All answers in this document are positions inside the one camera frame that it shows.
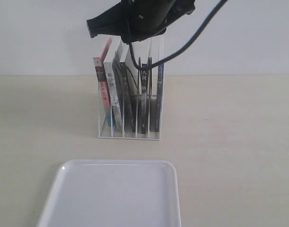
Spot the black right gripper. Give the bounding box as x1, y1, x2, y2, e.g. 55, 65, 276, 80
87, 0, 195, 44

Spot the dark blue spine book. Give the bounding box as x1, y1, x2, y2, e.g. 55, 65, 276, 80
153, 35, 166, 132

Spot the white grey cat book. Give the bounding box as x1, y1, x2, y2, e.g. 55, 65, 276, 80
104, 36, 123, 131

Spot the black white spine book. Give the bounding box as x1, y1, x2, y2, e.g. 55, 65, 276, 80
139, 39, 152, 135

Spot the pink red spine book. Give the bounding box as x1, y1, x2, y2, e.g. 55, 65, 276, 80
93, 38, 112, 127

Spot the black spine thin book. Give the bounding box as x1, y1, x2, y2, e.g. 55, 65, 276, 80
119, 44, 137, 132

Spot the white plastic tray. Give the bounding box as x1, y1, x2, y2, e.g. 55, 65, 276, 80
37, 159, 182, 227

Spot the black cable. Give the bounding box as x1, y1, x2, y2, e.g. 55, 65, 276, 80
127, 0, 229, 70

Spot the white wire book rack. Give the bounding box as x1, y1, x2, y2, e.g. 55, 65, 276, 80
95, 36, 165, 140

